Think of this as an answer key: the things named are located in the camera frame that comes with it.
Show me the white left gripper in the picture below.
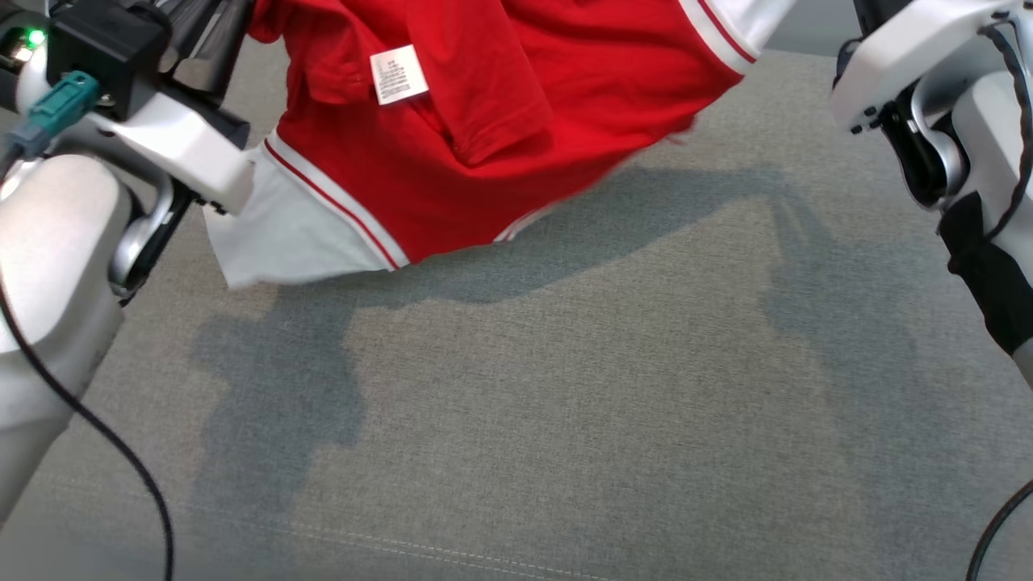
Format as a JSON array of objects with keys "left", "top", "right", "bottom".
[{"left": 85, "top": 0, "right": 256, "bottom": 307}]

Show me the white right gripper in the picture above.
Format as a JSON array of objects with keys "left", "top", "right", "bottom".
[{"left": 830, "top": 0, "right": 1033, "bottom": 212}]

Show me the red Bulls basketball jersey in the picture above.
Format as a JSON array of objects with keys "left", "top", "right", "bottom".
[{"left": 203, "top": 0, "right": 800, "bottom": 291}]

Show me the thin black right gripper cable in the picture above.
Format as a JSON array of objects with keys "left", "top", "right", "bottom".
[{"left": 979, "top": 20, "right": 1033, "bottom": 243}]

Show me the teal left camera connector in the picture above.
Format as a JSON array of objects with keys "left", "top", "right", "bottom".
[{"left": 4, "top": 70, "right": 102, "bottom": 160}]

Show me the black left camera cable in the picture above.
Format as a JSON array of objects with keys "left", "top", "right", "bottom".
[{"left": 0, "top": 137, "right": 176, "bottom": 581}]

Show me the black camera cable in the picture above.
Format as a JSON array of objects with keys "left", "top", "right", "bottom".
[
  {"left": 966, "top": 480, "right": 1033, "bottom": 581},
  {"left": 0, "top": 137, "right": 176, "bottom": 581}
]

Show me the black right camera cable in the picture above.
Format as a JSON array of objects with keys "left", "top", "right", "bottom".
[{"left": 966, "top": 480, "right": 1033, "bottom": 581}]

